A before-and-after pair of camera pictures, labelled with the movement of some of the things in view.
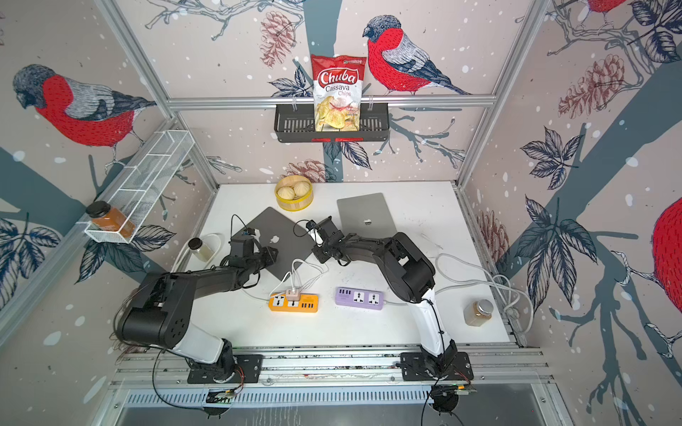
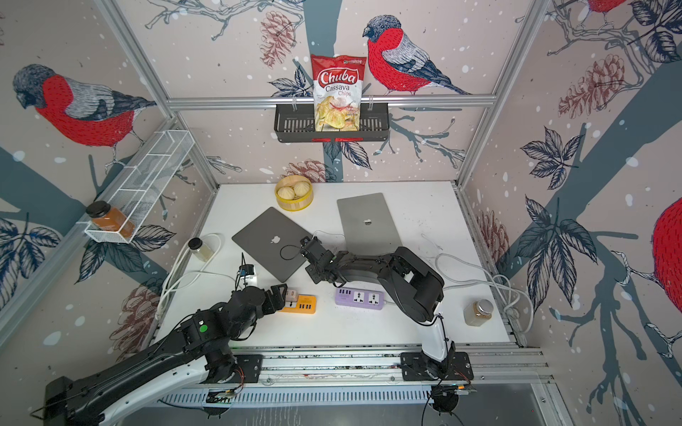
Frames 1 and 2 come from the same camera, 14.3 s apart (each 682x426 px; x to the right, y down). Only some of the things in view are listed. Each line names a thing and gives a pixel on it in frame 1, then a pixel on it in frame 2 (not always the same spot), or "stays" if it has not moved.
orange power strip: [307, 303] stays
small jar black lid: [199, 248] stays
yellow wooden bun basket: [294, 193] stays
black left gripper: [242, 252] -> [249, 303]
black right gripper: [318, 256] -> [314, 280]
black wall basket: [298, 125] stays
